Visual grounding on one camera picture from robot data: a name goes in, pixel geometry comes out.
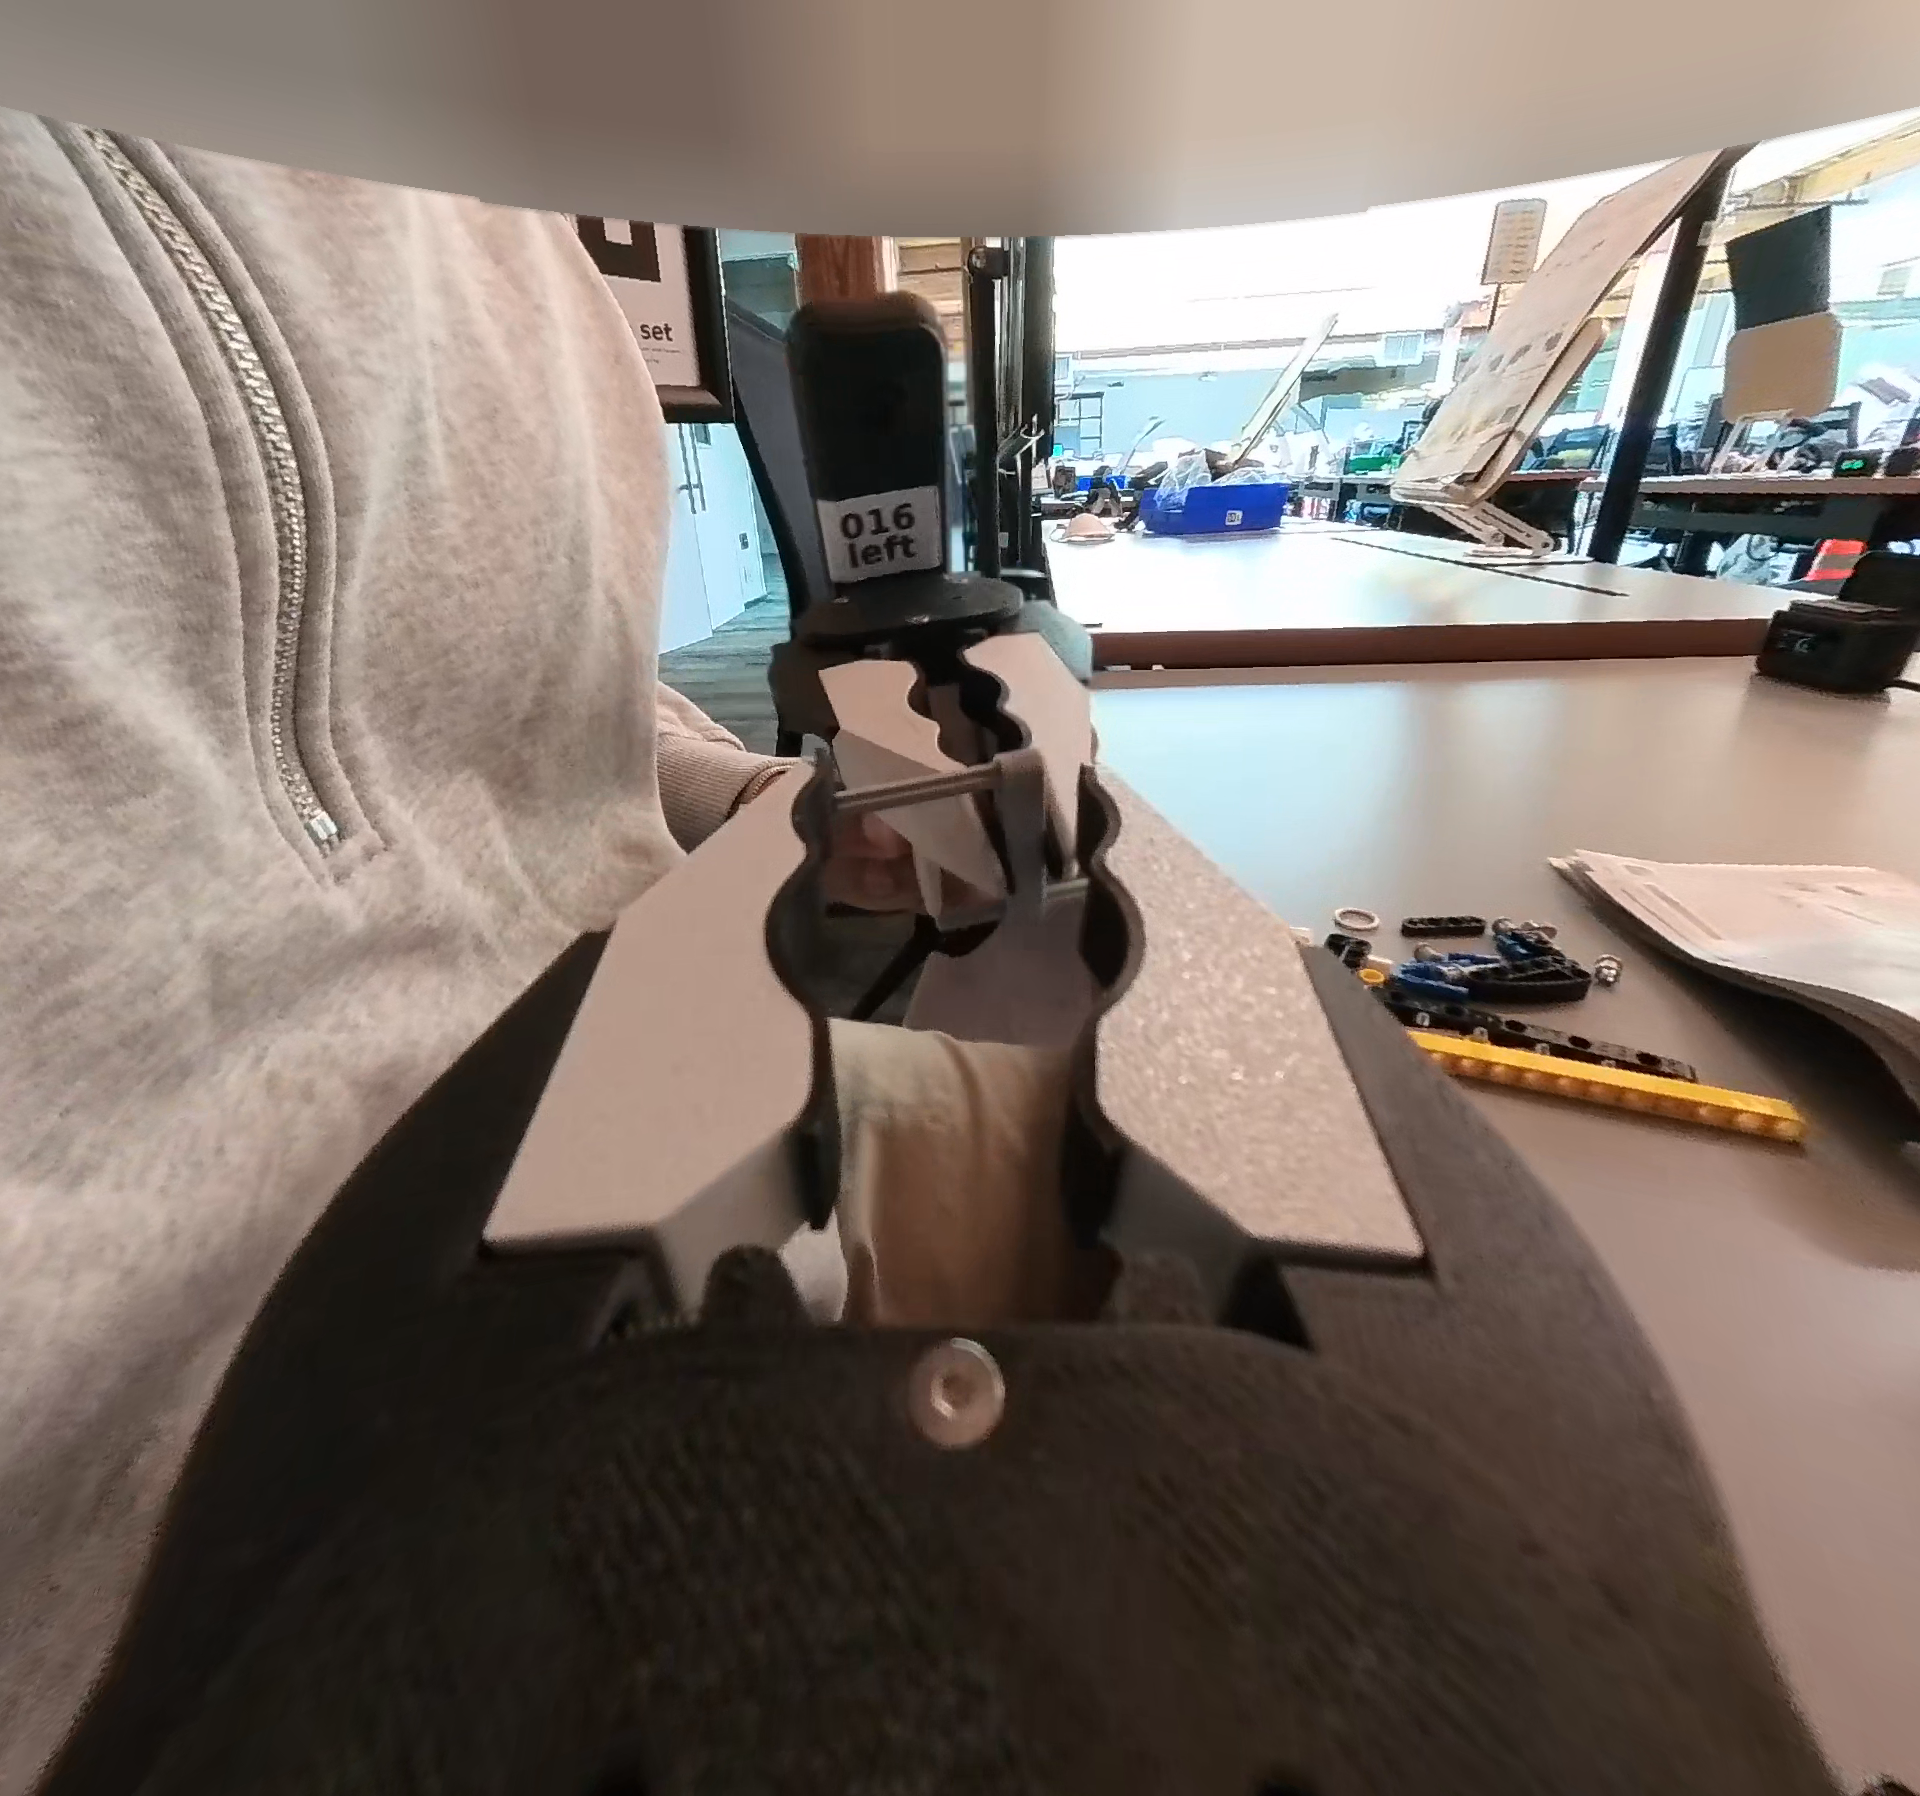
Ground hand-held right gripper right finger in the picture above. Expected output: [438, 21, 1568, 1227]
[1057, 762, 1428, 1266]

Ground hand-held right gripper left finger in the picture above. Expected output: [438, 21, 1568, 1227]
[483, 759, 842, 1260]

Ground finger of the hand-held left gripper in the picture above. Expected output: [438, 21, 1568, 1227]
[816, 658, 1000, 931]
[960, 629, 1096, 881]

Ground person's left forearm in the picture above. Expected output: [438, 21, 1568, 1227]
[652, 677, 820, 860]

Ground yellow lego beam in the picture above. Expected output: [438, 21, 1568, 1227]
[1410, 1039, 1810, 1147]

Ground person's left hand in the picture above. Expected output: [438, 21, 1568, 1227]
[826, 807, 924, 916]

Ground white door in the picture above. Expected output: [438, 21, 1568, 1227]
[655, 417, 768, 659]

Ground black framed marker sign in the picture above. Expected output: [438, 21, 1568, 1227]
[574, 219, 735, 425]

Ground blue plastic bin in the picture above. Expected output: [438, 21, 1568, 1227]
[1138, 480, 1291, 538]

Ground beige trousers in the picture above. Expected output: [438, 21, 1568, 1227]
[832, 1019, 1117, 1326]

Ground wood-edged table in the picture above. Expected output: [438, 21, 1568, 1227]
[1044, 529, 1799, 675]

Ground instruction booklet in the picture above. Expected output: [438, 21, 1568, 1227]
[1550, 849, 1920, 1122]

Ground tilted paper board stand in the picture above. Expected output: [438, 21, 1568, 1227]
[1391, 146, 1726, 561]

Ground black metal pole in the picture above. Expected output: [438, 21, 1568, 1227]
[1586, 144, 1758, 567]

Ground black display device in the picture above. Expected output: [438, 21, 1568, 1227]
[1756, 599, 1920, 698]

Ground far cluttered desk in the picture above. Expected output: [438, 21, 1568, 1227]
[1612, 386, 1920, 583]

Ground black and brown panel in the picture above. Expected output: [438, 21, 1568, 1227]
[1722, 206, 1841, 425]

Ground wooden support post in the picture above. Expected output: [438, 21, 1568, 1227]
[795, 234, 903, 313]

